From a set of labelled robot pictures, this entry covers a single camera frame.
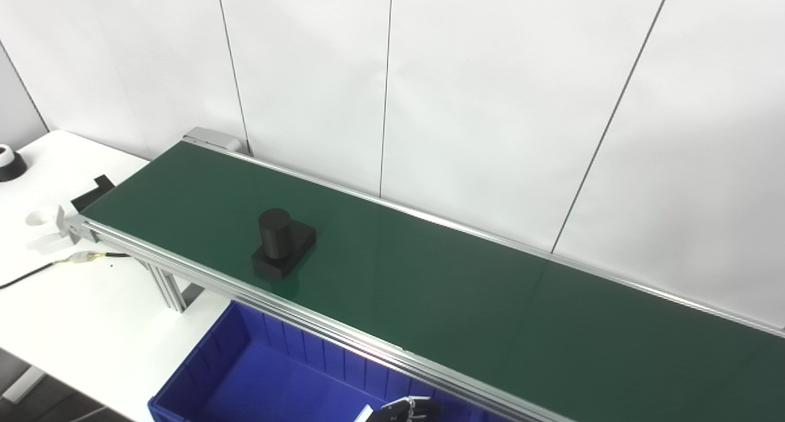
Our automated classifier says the black cylinder block part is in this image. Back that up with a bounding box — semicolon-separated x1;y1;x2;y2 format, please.
251;208;318;281

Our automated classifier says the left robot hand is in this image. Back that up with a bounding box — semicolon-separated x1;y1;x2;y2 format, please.
356;396;442;422

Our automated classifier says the white printed cup part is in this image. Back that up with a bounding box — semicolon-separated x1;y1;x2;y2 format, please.
24;204;82;255

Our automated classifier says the black stepped block part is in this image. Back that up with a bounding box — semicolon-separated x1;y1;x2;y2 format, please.
71;174;116;213

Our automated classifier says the black round base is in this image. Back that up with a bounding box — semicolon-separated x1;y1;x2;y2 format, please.
0;144;28;183

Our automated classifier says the black cable yellow connector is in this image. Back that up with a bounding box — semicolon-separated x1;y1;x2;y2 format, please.
0;251;133;290

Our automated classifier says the blue plastic bin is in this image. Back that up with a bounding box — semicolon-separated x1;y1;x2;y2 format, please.
148;300;511;422

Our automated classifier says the aluminium conveyor leg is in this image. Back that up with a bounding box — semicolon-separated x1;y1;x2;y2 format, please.
136;258;207;314

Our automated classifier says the green conveyor belt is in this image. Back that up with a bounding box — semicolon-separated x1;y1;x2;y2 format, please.
66;126;785;422
81;140;785;422

